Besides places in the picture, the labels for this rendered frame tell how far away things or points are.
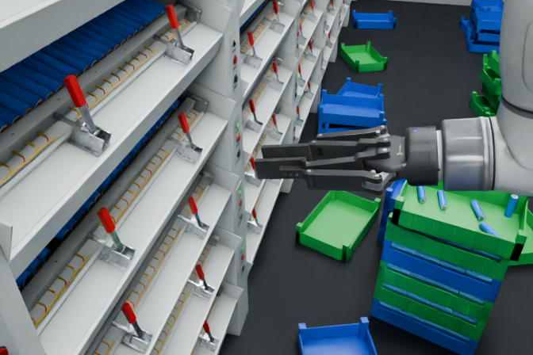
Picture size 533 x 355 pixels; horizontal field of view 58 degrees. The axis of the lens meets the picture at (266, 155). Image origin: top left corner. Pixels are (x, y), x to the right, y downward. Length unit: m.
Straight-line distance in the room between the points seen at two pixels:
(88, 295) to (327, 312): 1.02
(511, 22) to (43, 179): 0.50
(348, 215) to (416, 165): 1.32
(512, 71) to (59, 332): 0.59
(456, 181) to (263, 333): 1.03
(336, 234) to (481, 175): 1.26
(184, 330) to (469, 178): 0.70
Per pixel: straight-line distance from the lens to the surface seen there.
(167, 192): 0.83
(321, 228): 1.84
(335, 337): 1.53
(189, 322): 1.11
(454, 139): 0.60
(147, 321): 0.89
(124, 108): 0.68
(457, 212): 1.38
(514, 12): 0.54
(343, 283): 1.67
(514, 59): 0.56
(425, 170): 0.61
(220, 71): 0.98
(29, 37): 0.49
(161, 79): 0.75
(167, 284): 0.93
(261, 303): 1.60
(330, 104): 2.50
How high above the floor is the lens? 1.24
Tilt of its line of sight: 34 degrees down
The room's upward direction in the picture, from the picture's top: straight up
